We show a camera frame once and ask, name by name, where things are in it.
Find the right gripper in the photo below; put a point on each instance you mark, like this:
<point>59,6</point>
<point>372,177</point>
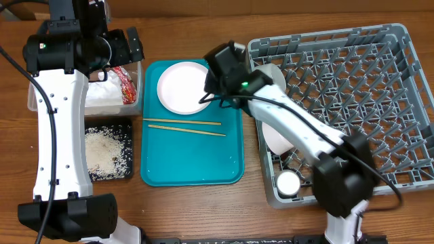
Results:
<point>207,85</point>

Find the grey-white bowl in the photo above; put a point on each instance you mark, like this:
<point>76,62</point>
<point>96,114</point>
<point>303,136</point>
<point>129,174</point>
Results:
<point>274,72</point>

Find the large white plate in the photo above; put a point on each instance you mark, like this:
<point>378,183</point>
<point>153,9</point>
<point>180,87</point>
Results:
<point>181,86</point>

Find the small pink bowl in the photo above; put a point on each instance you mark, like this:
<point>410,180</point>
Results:
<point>275,141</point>

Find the wooden chopstick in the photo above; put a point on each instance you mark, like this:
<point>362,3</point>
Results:
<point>182,121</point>
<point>192,131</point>

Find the red snack wrapper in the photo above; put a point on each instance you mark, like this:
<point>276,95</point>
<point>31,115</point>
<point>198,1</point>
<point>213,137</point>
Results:
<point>127,87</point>

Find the white napkin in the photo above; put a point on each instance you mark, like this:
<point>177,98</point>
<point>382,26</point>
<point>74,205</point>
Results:
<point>105,93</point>

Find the white cup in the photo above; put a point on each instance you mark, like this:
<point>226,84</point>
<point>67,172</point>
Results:
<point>287,183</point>

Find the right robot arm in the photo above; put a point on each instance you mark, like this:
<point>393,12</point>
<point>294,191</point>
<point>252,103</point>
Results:
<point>344,173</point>

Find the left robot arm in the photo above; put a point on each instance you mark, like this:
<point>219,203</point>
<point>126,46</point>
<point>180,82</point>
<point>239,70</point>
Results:
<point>74,42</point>

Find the clear plastic waste bin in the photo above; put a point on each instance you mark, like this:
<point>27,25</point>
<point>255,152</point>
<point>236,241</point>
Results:
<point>67,92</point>

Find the black food waste tray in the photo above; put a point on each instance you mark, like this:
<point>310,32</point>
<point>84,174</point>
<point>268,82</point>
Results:
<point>112,149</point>

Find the grey dishwasher rack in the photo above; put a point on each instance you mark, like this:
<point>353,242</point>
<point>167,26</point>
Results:
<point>367,79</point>

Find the teal serving tray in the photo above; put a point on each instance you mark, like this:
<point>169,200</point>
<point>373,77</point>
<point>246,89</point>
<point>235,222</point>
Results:
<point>175,158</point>

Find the pile of rice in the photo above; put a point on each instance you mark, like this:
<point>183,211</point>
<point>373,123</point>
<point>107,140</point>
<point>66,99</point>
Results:
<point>103,154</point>

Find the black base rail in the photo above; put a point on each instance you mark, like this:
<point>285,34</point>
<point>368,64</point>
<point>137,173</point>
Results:
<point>300,239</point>

